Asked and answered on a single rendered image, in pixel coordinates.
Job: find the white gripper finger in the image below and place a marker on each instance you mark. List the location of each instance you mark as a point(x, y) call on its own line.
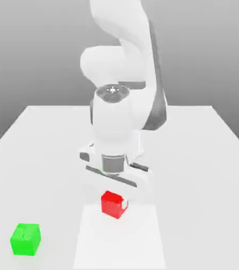
point(124, 203)

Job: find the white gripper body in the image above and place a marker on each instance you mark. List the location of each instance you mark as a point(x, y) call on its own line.
point(119, 185)

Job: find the small red cube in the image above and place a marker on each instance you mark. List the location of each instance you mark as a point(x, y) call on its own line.
point(111, 205)

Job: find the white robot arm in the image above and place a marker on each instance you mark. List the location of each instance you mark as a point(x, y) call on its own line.
point(115, 118)

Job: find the small green cube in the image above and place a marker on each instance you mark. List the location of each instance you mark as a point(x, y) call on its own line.
point(25, 239)

